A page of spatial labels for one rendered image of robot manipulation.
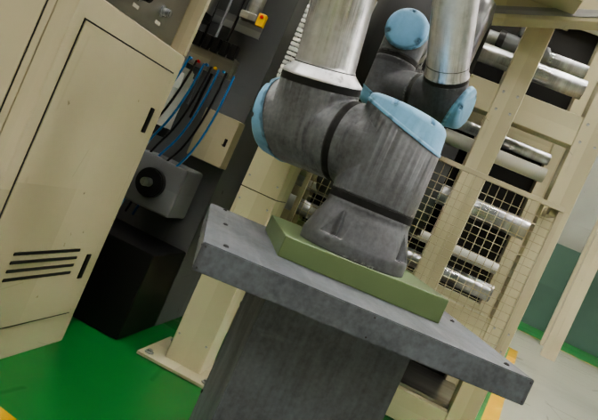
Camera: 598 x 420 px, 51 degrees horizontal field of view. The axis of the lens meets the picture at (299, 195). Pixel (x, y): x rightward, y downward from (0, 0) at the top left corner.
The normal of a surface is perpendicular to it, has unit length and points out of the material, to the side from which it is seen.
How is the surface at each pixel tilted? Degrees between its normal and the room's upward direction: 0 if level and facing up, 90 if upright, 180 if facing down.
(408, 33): 85
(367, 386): 90
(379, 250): 70
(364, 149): 93
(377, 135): 90
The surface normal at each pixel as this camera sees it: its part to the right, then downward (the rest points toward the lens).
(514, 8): -0.19, -0.05
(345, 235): -0.15, -0.40
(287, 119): -0.55, 0.07
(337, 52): 0.19, 0.29
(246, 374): 0.12, 0.09
